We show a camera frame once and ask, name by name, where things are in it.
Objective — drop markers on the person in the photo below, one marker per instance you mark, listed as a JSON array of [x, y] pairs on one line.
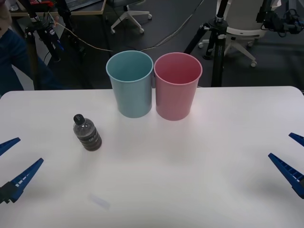
[[14, 57]]

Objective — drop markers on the black camera tripod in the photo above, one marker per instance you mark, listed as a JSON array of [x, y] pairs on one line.
[[218, 52], [51, 40]]

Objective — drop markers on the white office chair base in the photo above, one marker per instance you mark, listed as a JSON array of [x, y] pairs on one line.
[[129, 16]]

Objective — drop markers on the dark drink plastic bottle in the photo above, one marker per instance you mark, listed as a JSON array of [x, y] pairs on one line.
[[88, 136]]

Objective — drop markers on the pink plastic bin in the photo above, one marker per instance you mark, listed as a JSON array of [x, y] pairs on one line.
[[175, 102]]

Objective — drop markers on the wood-edged black desk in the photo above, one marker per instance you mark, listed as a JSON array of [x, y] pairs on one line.
[[92, 13]]

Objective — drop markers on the grey laptop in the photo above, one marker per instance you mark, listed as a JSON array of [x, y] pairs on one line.
[[80, 3]]

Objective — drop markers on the pale blue plastic bin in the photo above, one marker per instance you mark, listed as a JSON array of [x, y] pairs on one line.
[[134, 99]]

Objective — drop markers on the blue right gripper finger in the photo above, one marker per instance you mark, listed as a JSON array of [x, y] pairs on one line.
[[298, 139], [291, 174]]

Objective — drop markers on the white office chair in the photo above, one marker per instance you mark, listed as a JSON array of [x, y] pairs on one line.
[[244, 29]]

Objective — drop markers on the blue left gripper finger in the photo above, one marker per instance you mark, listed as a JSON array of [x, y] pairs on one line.
[[8, 145], [23, 178]]

